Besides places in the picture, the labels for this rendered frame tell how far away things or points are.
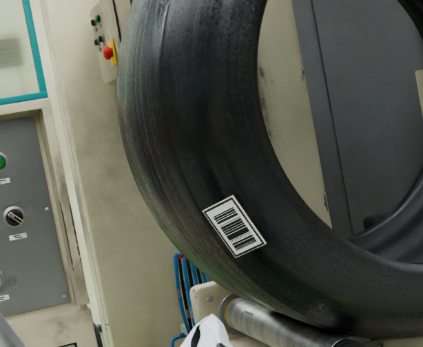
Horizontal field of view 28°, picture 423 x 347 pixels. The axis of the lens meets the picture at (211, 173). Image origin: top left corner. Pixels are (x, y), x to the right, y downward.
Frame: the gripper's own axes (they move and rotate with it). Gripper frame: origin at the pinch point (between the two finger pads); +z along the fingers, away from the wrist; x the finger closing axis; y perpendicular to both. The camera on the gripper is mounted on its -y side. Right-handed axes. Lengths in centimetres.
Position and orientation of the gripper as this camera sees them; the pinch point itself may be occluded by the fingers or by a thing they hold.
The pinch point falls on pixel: (202, 323)
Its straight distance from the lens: 76.3
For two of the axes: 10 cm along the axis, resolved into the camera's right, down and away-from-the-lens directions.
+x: 7.1, -4.5, -5.4
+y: 6.9, 6.1, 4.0
